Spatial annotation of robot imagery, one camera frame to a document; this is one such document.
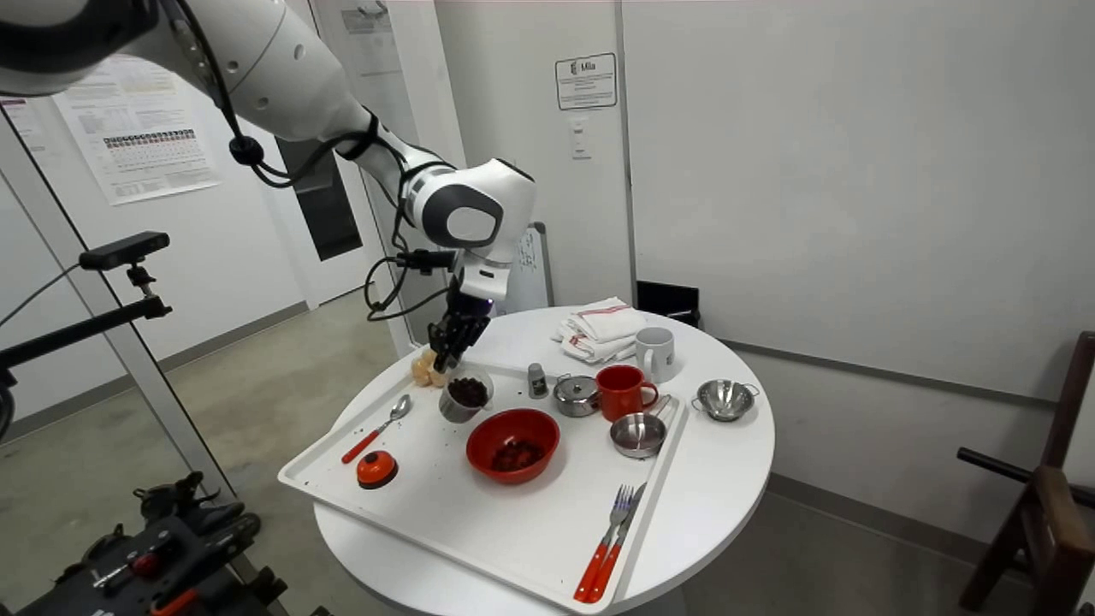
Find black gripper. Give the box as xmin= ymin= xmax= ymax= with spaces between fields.
xmin=424 ymin=285 xmax=495 ymax=378

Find dark cup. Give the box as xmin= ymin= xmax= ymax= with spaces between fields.
xmin=436 ymin=370 xmax=495 ymax=429

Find orange bowl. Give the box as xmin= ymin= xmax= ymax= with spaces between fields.
xmin=461 ymin=406 xmax=563 ymax=489

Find small steel bowl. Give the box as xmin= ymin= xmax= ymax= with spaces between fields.
xmin=690 ymin=378 xmax=760 ymax=429
xmin=609 ymin=412 xmax=670 ymax=461

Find bread rolls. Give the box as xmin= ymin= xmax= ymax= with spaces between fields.
xmin=407 ymin=347 xmax=453 ymax=395

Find small steel lidded pot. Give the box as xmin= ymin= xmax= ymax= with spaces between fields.
xmin=551 ymin=374 xmax=606 ymax=420

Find white cloth with red stripes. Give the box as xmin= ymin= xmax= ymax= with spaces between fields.
xmin=551 ymin=293 xmax=644 ymax=370

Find white tray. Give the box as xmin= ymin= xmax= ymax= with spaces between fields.
xmin=274 ymin=347 xmax=696 ymax=616

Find red mug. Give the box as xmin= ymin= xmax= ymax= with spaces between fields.
xmin=592 ymin=362 xmax=665 ymax=426

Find wooden chair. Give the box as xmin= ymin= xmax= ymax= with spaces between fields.
xmin=955 ymin=329 xmax=1095 ymax=616

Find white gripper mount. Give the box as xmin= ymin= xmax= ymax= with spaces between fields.
xmin=459 ymin=258 xmax=513 ymax=307

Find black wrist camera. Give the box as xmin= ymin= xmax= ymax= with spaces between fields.
xmin=397 ymin=245 xmax=461 ymax=278

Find metal spoon with red handle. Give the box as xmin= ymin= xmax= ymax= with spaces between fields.
xmin=340 ymin=389 xmax=417 ymax=470

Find black box by wall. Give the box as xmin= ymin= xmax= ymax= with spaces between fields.
xmin=632 ymin=278 xmax=704 ymax=331

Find red handled fork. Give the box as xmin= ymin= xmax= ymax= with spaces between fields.
xmin=570 ymin=481 xmax=636 ymax=610

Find red handled knife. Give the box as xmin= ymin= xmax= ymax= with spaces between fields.
xmin=592 ymin=479 xmax=649 ymax=597

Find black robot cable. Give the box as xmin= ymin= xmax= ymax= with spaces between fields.
xmin=169 ymin=0 xmax=459 ymax=329

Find white wall sign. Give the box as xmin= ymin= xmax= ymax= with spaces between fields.
xmin=551 ymin=51 xmax=624 ymax=115

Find aluminium frame post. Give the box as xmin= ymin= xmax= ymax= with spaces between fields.
xmin=0 ymin=100 xmax=242 ymax=507

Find black camera on stand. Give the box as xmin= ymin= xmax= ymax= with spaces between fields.
xmin=76 ymin=229 xmax=176 ymax=274

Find black camera stand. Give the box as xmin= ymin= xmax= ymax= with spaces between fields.
xmin=0 ymin=267 xmax=179 ymax=454

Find paper wall poster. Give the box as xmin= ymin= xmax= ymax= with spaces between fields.
xmin=48 ymin=56 xmax=221 ymax=208

